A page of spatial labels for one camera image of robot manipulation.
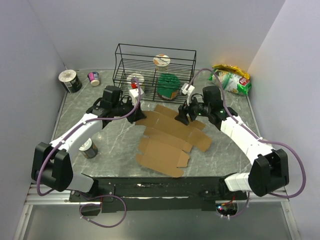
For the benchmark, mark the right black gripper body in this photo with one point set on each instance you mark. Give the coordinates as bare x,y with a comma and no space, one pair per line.
197,109

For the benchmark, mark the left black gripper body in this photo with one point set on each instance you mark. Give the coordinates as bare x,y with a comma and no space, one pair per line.
123,108

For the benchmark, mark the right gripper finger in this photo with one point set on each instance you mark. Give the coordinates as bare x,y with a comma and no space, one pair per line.
182,110
184,119

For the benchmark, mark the brown cardboard box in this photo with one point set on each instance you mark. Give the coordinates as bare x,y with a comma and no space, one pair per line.
166,142

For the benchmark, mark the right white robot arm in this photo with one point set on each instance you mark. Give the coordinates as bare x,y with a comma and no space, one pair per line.
269,167

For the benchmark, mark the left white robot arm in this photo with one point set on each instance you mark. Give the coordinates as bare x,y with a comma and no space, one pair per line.
52,162

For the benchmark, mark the white yellow cup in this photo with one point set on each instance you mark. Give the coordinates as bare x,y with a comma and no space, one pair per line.
131,82

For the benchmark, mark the green lid jar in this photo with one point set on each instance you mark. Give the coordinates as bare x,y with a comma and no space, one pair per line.
168,86

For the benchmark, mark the small purple yogurt cup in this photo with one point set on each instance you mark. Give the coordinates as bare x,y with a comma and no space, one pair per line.
94,78

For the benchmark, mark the green chips bag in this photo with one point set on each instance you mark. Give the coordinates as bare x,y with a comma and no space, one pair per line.
234,83

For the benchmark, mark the metal tin can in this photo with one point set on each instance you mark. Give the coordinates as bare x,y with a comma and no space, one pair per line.
89,149

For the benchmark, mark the yellow chips bag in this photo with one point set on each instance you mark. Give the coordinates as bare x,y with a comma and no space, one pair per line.
232,69

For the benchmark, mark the orange yogurt cup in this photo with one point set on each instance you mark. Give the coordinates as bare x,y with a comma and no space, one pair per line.
161,62

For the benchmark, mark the black can white lid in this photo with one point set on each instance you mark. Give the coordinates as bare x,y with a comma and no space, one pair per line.
70,80

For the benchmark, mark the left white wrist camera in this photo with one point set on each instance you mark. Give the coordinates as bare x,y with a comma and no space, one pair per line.
136,93

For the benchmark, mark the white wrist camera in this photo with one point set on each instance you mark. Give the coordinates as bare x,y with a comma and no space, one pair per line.
187,90
136,93

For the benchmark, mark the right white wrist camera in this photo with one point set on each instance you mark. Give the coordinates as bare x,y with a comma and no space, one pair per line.
187,90

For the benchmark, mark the black wire rack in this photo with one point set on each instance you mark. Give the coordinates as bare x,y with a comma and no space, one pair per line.
132,58

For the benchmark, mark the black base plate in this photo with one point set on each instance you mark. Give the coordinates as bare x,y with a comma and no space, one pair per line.
158,193

